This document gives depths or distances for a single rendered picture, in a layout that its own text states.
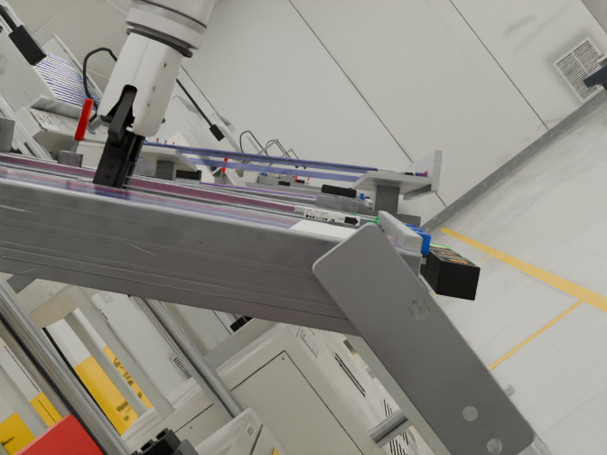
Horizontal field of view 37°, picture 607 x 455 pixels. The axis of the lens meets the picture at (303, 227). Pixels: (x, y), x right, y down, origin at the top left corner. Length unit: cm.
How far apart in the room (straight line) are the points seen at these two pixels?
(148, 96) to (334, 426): 130
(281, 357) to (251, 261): 149
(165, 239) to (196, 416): 156
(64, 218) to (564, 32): 850
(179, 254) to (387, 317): 15
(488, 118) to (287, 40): 205
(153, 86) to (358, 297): 47
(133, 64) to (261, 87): 783
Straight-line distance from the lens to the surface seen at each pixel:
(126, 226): 62
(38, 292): 219
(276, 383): 211
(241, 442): 119
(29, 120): 214
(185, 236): 61
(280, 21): 886
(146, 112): 97
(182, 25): 98
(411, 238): 62
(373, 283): 56
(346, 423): 212
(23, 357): 141
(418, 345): 56
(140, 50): 97
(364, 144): 870
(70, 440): 31
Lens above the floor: 78
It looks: level
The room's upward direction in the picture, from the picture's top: 37 degrees counter-clockwise
